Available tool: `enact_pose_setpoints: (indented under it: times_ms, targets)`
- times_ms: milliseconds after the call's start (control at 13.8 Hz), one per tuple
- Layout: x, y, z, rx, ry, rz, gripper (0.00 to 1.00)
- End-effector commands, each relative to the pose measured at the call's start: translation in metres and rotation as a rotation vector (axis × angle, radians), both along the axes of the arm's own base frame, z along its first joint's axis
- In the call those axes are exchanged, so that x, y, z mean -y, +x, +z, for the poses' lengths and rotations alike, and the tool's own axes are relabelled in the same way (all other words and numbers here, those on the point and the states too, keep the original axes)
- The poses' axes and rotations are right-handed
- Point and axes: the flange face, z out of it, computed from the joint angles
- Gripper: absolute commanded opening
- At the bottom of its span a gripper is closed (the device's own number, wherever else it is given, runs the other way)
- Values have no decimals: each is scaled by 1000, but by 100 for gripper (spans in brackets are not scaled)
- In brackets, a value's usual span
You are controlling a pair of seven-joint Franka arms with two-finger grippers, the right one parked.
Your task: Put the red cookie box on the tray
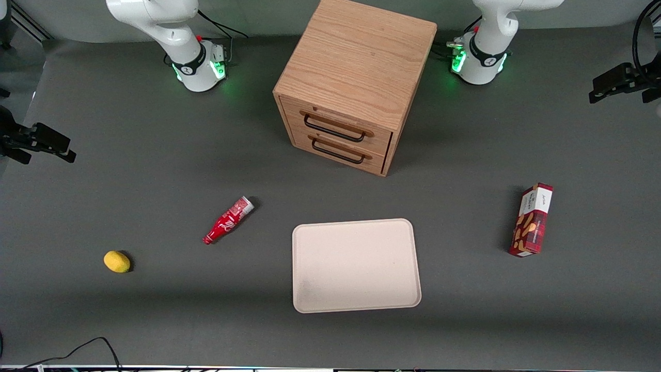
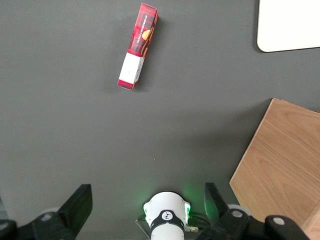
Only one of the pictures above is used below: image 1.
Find black cable on table edge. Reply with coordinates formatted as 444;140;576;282
0;336;122;372

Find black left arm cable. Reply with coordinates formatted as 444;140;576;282
632;0;661;89

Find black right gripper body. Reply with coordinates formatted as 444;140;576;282
0;106;38;153

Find wooden two-drawer cabinet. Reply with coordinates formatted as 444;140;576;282
273;0;438;178

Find red cookie box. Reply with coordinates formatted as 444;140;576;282
508;182;554;258

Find grey aluminium rail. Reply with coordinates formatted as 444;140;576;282
9;0;54;43

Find yellow lemon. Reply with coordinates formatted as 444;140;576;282
103;251;132;274

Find wooden drawer with black handle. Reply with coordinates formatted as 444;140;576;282
290;129;389;175
280;96;393;154

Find red cola bottle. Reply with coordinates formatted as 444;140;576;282
202;196;256;245

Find black right arm base cable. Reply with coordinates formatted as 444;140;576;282
196;9;249;40

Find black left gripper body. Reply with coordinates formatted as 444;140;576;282
622;62;661;98

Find beige rectangular tray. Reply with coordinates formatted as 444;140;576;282
292;219;422;314

